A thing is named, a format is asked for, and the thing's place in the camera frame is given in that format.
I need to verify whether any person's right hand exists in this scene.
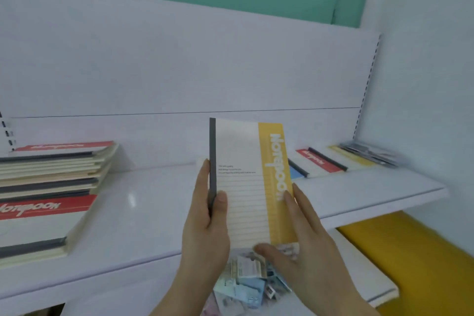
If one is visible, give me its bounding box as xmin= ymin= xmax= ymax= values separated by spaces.
xmin=253 ymin=183 xmax=363 ymax=314

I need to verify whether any person's left hand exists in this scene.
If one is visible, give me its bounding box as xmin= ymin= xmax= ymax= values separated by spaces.
xmin=180 ymin=158 xmax=231 ymax=284

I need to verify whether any yellow-striped white notebook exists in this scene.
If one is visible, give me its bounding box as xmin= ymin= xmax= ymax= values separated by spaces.
xmin=208 ymin=118 xmax=300 ymax=253
xmin=327 ymin=144 xmax=377 ymax=171

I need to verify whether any blue-striped white notebook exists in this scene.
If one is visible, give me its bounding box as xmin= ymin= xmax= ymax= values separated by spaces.
xmin=288 ymin=158 xmax=309 ymax=180

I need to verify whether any red-striped white notebook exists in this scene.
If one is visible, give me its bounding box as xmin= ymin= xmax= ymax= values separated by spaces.
xmin=295 ymin=147 xmax=349 ymax=179

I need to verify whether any stack of notebooks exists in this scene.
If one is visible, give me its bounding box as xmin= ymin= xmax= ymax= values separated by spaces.
xmin=0 ymin=140 xmax=120 ymax=269

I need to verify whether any person's right forearm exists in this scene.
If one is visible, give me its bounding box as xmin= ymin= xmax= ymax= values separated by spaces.
xmin=315 ymin=295 xmax=380 ymax=316

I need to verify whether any heap of small packets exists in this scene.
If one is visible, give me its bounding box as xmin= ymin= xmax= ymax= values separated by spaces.
xmin=201 ymin=245 xmax=299 ymax=316

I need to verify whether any pink packets bundle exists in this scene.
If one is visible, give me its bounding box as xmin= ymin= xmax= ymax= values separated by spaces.
xmin=339 ymin=141 xmax=402 ymax=169

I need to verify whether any white shelf back panel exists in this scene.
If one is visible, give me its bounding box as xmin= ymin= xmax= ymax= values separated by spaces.
xmin=0 ymin=0 xmax=381 ymax=179

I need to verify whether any white slotted shelf upright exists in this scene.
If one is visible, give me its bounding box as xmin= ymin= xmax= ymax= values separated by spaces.
xmin=0 ymin=112 xmax=17 ymax=152
xmin=352 ymin=34 xmax=382 ymax=141

